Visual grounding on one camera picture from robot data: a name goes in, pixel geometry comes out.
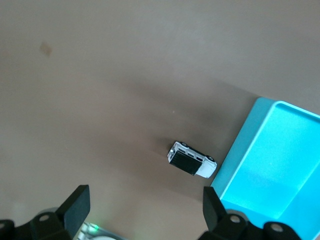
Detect light brown tape square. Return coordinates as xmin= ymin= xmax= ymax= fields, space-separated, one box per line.
xmin=39 ymin=42 xmax=54 ymax=57

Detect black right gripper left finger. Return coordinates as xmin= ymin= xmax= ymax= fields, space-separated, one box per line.
xmin=29 ymin=184 xmax=90 ymax=240

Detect teal plastic bin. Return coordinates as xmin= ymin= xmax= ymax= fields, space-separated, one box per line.
xmin=209 ymin=97 xmax=320 ymax=240

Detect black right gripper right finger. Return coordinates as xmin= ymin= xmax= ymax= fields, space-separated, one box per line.
xmin=199 ymin=186 xmax=251 ymax=240

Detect white toy pickup truck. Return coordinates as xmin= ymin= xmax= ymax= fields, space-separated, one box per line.
xmin=166 ymin=140 xmax=218 ymax=180

